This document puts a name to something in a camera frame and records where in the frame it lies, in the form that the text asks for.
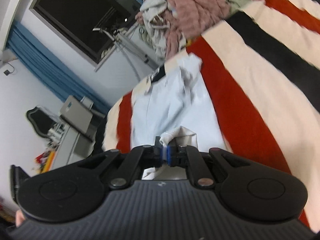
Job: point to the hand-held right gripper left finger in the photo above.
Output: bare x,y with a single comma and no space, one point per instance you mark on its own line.
160,155

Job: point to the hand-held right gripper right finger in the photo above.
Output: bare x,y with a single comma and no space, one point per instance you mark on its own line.
170,156

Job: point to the white t-shirt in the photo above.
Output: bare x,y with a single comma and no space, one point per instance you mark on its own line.
162,105

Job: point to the white dressing table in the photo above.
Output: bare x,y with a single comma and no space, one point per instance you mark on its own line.
67,142

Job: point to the white chair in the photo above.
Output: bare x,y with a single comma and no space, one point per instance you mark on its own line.
75,115

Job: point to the row of cosmetic bottles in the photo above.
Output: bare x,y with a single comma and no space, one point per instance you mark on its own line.
55,133

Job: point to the striped fleece blanket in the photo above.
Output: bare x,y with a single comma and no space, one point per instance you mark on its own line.
250,80

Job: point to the white stand pole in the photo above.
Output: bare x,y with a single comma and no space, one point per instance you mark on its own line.
135,47

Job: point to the orange tray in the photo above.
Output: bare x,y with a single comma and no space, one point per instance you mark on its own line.
46,161

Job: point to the wavy black-framed mirror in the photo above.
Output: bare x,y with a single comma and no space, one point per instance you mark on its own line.
42,122

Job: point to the black device on stand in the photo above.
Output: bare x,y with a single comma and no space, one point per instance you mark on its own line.
118,33

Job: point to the blue curtain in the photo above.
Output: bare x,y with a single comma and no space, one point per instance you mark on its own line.
50,67

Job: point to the grey white hoodie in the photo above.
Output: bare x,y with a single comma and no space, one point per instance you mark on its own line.
155,5

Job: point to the pink fleece blanket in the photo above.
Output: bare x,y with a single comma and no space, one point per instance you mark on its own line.
195,5

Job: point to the dark window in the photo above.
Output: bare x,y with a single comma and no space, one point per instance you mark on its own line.
75,17

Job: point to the grey wall socket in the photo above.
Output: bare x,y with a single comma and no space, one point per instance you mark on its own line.
7,72

